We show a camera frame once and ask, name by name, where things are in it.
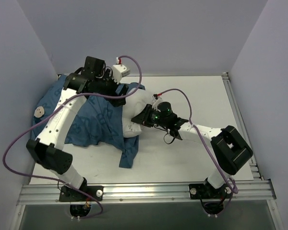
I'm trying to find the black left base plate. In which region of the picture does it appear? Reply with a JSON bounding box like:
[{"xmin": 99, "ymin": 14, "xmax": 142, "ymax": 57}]
[{"xmin": 59, "ymin": 185, "xmax": 104, "ymax": 202}]

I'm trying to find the aluminium front rail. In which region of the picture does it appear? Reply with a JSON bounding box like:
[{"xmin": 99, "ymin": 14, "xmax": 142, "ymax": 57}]
[{"xmin": 17, "ymin": 180, "xmax": 276, "ymax": 205}]

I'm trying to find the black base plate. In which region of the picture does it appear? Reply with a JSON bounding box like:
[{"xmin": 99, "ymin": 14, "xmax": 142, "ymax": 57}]
[
  {"xmin": 189, "ymin": 183, "xmax": 230, "ymax": 200},
  {"xmin": 59, "ymin": 185, "xmax": 104, "ymax": 202}
]

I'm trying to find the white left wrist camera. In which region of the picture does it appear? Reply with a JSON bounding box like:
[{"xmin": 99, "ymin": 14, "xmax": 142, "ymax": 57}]
[{"xmin": 112, "ymin": 64, "xmax": 130, "ymax": 81}]

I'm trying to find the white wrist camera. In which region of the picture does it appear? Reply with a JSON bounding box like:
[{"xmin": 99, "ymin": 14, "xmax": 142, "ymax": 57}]
[
  {"xmin": 112, "ymin": 64, "xmax": 130, "ymax": 81},
  {"xmin": 152, "ymin": 94, "xmax": 163, "ymax": 110}
]

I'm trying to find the aluminium right side rail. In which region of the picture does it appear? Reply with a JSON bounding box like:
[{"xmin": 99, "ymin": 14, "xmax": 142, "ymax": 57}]
[{"xmin": 222, "ymin": 72, "xmax": 264, "ymax": 180}]

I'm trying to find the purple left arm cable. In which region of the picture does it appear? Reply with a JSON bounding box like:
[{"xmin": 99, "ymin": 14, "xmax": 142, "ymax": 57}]
[{"xmin": 2, "ymin": 55, "xmax": 143, "ymax": 219}]

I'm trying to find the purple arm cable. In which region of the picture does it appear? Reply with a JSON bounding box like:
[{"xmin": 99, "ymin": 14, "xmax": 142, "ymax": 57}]
[
  {"xmin": 2, "ymin": 55, "xmax": 143, "ymax": 219},
  {"xmin": 155, "ymin": 89, "xmax": 239, "ymax": 215}
]

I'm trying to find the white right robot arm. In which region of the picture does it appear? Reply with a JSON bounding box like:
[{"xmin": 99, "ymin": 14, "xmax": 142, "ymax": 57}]
[{"xmin": 132, "ymin": 102, "xmax": 253, "ymax": 198}]

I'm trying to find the white pillow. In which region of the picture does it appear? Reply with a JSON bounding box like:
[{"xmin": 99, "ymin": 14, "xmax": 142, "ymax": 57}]
[{"xmin": 122, "ymin": 89, "xmax": 155, "ymax": 138}]

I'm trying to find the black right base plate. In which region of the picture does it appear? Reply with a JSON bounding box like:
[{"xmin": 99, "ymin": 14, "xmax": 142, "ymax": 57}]
[{"xmin": 189, "ymin": 183, "xmax": 230, "ymax": 200}]

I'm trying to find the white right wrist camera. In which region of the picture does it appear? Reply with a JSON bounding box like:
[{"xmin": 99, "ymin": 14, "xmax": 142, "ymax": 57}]
[{"xmin": 152, "ymin": 94, "xmax": 163, "ymax": 110}]

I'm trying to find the blue lettered pillowcase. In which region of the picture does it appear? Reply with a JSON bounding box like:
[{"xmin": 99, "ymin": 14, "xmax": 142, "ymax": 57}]
[{"xmin": 32, "ymin": 75, "xmax": 139, "ymax": 169}]

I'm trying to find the aluminium back rail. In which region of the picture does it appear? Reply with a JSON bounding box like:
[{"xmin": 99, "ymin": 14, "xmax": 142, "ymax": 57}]
[{"xmin": 58, "ymin": 72, "xmax": 229, "ymax": 78}]

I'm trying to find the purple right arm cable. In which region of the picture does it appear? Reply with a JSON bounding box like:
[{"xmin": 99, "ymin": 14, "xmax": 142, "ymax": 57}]
[{"xmin": 155, "ymin": 89, "xmax": 239, "ymax": 215}]

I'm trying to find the aluminium rail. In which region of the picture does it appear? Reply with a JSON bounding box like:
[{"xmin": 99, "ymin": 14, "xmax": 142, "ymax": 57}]
[
  {"xmin": 17, "ymin": 180, "xmax": 276, "ymax": 205},
  {"xmin": 222, "ymin": 72, "xmax": 264, "ymax": 180},
  {"xmin": 58, "ymin": 72, "xmax": 229, "ymax": 78}
]

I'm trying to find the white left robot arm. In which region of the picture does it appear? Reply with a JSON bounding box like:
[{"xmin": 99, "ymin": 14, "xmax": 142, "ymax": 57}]
[{"xmin": 26, "ymin": 57, "xmax": 130, "ymax": 201}]

